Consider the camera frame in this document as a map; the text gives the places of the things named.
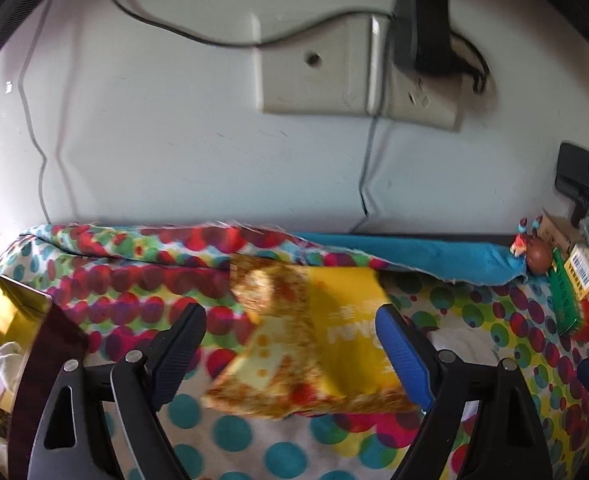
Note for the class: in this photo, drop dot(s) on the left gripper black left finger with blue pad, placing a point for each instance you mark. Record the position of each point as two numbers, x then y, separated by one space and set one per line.
73 440

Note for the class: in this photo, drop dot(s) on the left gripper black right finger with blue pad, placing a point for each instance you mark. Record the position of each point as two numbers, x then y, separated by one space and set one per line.
507 440

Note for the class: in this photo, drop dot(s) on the white sock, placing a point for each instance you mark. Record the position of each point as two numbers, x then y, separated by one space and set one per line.
470 346

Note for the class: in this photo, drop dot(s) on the yellow cracker snack bag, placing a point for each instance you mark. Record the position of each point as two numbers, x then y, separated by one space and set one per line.
313 348

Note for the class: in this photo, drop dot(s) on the clear plastic bag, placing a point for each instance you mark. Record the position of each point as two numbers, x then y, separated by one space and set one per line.
11 360

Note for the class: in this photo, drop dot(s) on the green red box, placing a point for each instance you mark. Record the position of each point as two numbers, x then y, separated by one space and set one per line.
572 315

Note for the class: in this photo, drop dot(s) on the small yellow white carton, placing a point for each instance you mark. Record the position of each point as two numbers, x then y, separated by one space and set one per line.
577 269

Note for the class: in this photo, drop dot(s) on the gold tin box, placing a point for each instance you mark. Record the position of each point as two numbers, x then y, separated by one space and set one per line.
36 339

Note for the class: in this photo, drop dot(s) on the small brown cardboard box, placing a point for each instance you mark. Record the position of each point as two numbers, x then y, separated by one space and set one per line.
559 233

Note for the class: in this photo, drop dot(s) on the black power adapter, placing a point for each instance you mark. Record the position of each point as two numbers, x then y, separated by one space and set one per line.
423 42

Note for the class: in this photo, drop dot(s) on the black clamp mount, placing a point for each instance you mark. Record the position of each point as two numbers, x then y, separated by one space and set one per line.
572 179

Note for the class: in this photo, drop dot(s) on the white wall socket plate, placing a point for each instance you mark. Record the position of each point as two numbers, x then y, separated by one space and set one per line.
337 69

